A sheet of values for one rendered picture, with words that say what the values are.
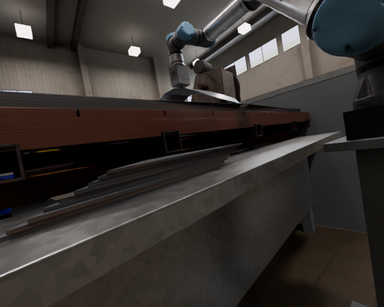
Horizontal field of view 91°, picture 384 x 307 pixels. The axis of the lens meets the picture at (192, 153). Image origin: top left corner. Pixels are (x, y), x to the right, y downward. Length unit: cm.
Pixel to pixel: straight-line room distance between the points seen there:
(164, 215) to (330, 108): 145
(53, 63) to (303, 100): 1098
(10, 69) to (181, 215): 1125
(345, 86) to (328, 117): 20
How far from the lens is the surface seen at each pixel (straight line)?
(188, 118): 50
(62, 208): 23
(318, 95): 157
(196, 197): 21
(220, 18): 101
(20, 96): 41
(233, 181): 27
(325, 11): 52
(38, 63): 1151
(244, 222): 61
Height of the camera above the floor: 73
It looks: 2 degrees down
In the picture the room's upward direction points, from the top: 10 degrees counter-clockwise
